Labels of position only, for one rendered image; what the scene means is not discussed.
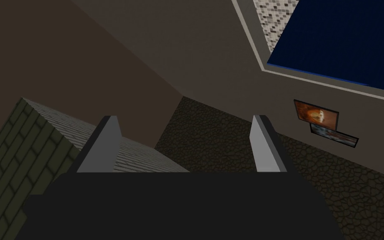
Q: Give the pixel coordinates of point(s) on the blue and red framed picture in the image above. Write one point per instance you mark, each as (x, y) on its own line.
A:
(336, 136)

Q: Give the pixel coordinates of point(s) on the orange framed picture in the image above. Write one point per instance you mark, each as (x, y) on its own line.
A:
(316, 115)

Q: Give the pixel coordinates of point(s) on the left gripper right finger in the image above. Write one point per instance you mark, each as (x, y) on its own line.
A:
(267, 150)

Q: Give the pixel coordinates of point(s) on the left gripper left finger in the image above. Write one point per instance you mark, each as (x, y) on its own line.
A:
(101, 150)

